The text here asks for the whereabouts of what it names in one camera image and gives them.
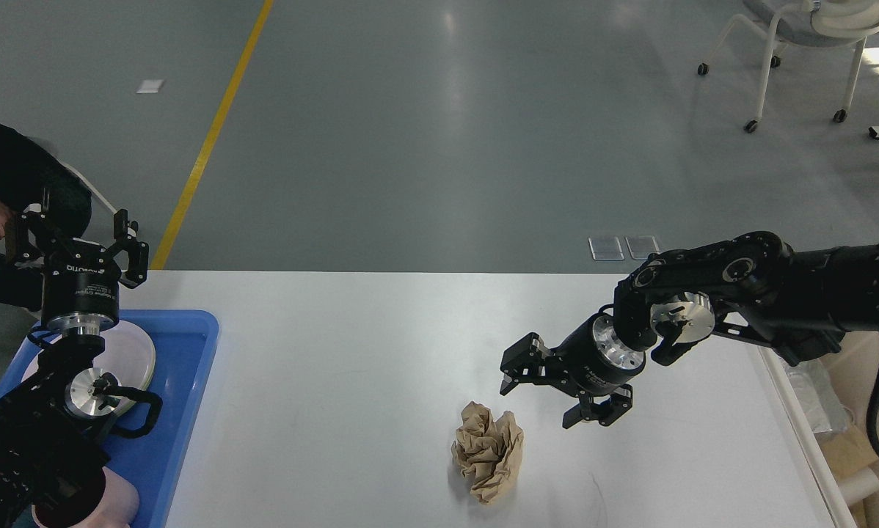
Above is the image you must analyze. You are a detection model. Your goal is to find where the clear floor plate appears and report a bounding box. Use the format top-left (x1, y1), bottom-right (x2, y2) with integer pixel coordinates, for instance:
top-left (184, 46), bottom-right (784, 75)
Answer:
top-left (588, 236), bottom-right (625, 262)
top-left (625, 236), bottom-right (661, 261)

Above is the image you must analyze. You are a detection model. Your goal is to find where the aluminium foil tray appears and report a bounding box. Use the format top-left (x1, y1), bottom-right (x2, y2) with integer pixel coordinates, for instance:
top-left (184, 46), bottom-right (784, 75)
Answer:
top-left (782, 359), bottom-right (852, 442)

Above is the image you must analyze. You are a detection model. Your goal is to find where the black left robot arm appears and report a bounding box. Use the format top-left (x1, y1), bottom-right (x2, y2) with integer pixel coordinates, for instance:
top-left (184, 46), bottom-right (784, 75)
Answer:
top-left (0, 191), bottom-right (162, 527)

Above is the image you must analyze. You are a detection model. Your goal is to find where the clear floor plate left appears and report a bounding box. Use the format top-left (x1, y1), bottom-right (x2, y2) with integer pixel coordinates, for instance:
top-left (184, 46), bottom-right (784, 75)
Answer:
top-left (588, 236), bottom-right (625, 262)

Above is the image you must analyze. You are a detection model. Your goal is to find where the pink mug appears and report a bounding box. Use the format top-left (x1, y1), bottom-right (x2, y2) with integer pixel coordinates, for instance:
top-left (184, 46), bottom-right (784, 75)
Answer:
top-left (31, 466), bottom-right (139, 527)

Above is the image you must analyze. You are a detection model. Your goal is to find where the seated person in black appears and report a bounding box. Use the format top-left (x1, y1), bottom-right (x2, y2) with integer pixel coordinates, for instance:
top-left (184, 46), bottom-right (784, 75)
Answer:
top-left (0, 123), bottom-right (92, 313)

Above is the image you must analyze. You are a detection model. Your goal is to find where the brown paper ball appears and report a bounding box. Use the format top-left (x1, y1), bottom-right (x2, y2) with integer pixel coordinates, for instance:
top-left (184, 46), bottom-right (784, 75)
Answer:
top-left (451, 401), bottom-right (525, 507)

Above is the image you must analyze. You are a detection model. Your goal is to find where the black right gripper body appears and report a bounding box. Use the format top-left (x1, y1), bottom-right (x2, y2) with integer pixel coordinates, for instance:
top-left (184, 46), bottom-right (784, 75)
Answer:
top-left (553, 314), bottom-right (646, 397)

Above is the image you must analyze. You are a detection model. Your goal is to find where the white plastic bin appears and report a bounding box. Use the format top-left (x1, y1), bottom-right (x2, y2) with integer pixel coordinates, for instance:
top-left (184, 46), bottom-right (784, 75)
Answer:
top-left (759, 331), bottom-right (879, 527)

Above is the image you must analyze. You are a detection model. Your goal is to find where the pink plate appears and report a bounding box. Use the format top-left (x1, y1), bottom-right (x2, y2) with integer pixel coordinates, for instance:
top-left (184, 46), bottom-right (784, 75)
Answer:
top-left (13, 321), bottom-right (156, 422)

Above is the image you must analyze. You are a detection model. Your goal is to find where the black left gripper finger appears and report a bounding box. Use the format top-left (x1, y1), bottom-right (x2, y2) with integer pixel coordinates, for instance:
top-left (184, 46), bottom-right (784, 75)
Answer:
top-left (6, 193), bottom-right (110, 275)
top-left (102, 208), bottom-right (149, 290)

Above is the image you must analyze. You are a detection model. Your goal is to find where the clear floor plate right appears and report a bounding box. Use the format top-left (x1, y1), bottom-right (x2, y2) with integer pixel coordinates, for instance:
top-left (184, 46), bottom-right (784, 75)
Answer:
top-left (625, 236), bottom-right (661, 261)

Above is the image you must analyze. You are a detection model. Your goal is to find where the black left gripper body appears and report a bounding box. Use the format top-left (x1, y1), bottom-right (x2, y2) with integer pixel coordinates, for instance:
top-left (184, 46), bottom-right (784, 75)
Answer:
top-left (41, 260), bottom-right (122, 334)

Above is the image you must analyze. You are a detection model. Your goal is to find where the white office chair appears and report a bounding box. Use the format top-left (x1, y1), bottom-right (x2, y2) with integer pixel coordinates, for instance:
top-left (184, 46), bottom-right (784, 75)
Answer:
top-left (696, 1), bottom-right (879, 133)

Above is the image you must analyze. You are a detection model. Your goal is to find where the brown paper bag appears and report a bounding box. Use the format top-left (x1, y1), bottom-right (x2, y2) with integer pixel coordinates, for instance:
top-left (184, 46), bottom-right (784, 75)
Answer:
top-left (819, 423), bottom-right (879, 527)

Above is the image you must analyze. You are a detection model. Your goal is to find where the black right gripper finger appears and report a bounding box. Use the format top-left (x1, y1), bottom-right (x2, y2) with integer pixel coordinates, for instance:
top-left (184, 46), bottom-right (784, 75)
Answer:
top-left (561, 384), bottom-right (633, 429)
top-left (499, 333), bottom-right (569, 397)

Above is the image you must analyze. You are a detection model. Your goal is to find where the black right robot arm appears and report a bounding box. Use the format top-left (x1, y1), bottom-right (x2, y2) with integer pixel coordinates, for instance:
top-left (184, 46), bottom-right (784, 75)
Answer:
top-left (500, 231), bottom-right (879, 458)

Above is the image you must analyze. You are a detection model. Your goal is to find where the white chair on left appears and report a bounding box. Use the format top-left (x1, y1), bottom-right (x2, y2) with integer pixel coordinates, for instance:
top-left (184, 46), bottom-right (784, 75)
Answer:
top-left (28, 136), bottom-right (118, 215)

